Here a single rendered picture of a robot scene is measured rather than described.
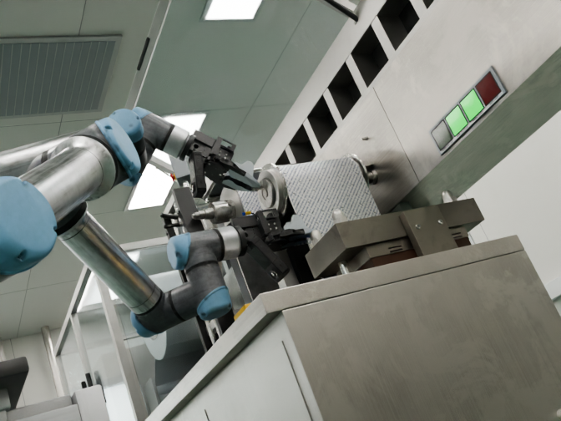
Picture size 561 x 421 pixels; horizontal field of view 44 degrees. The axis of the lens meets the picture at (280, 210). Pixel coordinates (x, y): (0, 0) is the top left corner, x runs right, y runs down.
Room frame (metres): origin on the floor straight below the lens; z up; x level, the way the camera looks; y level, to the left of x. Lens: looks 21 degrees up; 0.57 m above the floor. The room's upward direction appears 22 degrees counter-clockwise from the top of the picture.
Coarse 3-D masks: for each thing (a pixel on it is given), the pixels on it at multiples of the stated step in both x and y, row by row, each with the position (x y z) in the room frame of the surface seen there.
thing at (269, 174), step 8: (264, 176) 1.61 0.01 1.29; (272, 176) 1.58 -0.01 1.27; (280, 184) 1.58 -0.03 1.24; (280, 192) 1.58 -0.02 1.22; (280, 200) 1.59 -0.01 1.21; (288, 200) 1.61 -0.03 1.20; (264, 208) 1.66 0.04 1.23; (272, 208) 1.63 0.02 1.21; (280, 208) 1.61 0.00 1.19; (288, 208) 1.63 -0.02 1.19
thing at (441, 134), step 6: (438, 126) 1.53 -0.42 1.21; (444, 126) 1.52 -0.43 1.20; (432, 132) 1.56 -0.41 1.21; (438, 132) 1.54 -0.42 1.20; (444, 132) 1.53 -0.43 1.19; (438, 138) 1.55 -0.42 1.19; (444, 138) 1.53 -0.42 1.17; (450, 138) 1.52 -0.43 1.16; (438, 144) 1.56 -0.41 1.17; (444, 144) 1.54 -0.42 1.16
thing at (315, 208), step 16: (304, 192) 1.60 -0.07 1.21; (320, 192) 1.62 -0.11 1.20; (336, 192) 1.65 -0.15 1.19; (352, 192) 1.67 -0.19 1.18; (368, 192) 1.70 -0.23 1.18; (304, 208) 1.59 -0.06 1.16; (320, 208) 1.61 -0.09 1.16; (336, 208) 1.64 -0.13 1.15; (352, 208) 1.66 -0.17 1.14; (368, 208) 1.69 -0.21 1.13; (320, 224) 1.60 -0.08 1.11
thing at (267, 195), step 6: (264, 180) 1.60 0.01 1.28; (270, 180) 1.60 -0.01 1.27; (264, 186) 1.61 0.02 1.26; (270, 186) 1.59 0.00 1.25; (258, 192) 1.64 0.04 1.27; (264, 192) 1.62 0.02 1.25; (270, 192) 1.59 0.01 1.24; (264, 198) 1.63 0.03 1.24; (270, 198) 1.60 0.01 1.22; (264, 204) 1.64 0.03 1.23; (270, 204) 1.61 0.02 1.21
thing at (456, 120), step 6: (456, 108) 1.47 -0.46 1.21; (450, 114) 1.49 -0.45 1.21; (456, 114) 1.48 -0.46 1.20; (450, 120) 1.50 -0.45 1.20; (456, 120) 1.49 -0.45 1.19; (462, 120) 1.47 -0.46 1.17; (450, 126) 1.51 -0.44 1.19; (456, 126) 1.49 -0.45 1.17; (462, 126) 1.48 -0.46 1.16; (456, 132) 1.50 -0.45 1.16
